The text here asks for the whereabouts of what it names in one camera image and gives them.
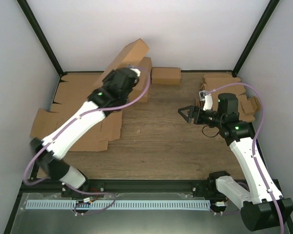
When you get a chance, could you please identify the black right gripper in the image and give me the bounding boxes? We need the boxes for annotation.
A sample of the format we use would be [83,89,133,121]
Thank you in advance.
[178,105,224,128]

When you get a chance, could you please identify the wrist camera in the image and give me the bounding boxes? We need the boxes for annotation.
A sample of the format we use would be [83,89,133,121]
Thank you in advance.
[199,90,213,111]
[126,64,141,78]

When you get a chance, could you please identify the large folded cardboard box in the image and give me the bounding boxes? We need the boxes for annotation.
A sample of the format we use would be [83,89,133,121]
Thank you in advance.
[129,57,152,99]

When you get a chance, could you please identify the left black frame post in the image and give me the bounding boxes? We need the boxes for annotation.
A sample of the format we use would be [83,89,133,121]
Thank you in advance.
[17,0,64,77]

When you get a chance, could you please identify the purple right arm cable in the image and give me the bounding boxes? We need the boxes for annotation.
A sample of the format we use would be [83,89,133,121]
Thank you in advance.
[205,82,285,234]

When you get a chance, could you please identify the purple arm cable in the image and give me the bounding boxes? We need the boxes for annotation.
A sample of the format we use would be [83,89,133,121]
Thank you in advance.
[205,82,285,234]
[22,67,152,217]

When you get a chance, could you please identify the right stack flat cardboard blanks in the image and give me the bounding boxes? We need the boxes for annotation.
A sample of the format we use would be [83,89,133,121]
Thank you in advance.
[199,73,262,124]

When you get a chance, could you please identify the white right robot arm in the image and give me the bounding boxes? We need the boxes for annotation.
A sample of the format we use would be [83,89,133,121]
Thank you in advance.
[178,93,293,233]

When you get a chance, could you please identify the black frame post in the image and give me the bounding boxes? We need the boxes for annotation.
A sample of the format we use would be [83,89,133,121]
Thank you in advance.
[232,0,280,77]
[17,0,64,77]

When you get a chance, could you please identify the lower folded cardboard box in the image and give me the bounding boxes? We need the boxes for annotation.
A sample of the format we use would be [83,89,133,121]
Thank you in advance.
[132,88,150,103]

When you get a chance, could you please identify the large cardboard box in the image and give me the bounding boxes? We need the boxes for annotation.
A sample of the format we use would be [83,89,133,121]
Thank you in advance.
[93,38,151,88]
[129,57,152,99]

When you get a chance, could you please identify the right black frame post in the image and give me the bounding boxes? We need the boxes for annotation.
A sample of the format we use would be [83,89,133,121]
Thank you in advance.
[232,0,280,77]

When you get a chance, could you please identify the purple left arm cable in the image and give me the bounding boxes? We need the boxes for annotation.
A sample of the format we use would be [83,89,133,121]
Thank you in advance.
[22,67,152,217]

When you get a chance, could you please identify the black frame base rail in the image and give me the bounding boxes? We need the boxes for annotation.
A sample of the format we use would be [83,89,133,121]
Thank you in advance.
[61,179,279,199]

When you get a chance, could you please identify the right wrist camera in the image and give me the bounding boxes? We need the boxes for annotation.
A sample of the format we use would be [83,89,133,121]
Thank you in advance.
[199,90,213,111]

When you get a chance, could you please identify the white slotted cable duct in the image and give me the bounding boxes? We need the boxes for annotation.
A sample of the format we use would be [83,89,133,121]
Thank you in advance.
[25,199,210,211]

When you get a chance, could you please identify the stack flat cardboard blanks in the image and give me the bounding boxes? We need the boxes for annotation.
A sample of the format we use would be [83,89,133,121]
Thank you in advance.
[30,74,124,152]
[199,73,262,124]

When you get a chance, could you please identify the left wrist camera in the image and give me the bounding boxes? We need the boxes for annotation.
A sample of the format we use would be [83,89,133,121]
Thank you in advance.
[126,64,141,78]

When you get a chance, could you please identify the small folded cardboard box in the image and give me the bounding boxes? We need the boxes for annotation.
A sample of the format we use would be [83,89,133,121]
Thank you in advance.
[151,67,181,85]

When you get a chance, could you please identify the left stack flat cardboard blanks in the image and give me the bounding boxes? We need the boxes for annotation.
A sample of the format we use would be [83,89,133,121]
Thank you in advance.
[30,74,124,152]

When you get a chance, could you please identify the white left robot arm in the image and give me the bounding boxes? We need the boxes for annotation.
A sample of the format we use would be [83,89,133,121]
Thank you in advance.
[30,67,141,197]

